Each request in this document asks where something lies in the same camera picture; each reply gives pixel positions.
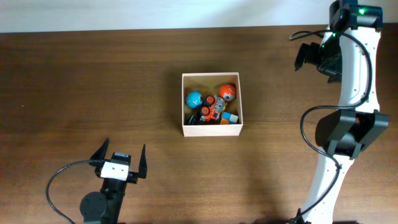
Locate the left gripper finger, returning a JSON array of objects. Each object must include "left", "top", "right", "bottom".
[
  {"left": 137, "top": 144, "right": 147, "bottom": 179},
  {"left": 89, "top": 138, "right": 109, "bottom": 166}
]

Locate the black toy wheel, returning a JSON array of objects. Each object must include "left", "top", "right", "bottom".
[{"left": 187, "top": 115, "right": 200, "bottom": 126}]

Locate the blue eye ball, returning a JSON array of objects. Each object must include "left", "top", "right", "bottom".
[{"left": 185, "top": 91, "right": 203, "bottom": 109}]

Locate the red eye ball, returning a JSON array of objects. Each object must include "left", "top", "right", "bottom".
[{"left": 219, "top": 84, "right": 236, "bottom": 102}]

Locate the orange grey toy truck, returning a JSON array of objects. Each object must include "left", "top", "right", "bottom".
[{"left": 200, "top": 95, "right": 226, "bottom": 123}]

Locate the colourful puzzle cube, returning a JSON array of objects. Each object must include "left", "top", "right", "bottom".
[{"left": 220, "top": 112, "right": 239, "bottom": 124}]

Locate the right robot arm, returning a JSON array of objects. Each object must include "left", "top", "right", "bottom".
[{"left": 289, "top": 0, "right": 389, "bottom": 223}]

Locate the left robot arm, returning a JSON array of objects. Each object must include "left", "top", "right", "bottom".
[{"left": 80, "top": 139, "right": 147, "bottom": 224}]

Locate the white cardboard box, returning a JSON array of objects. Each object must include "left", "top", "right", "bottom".
[{"left": 182, "top": 72, "right": 243, "bottom": 137}]

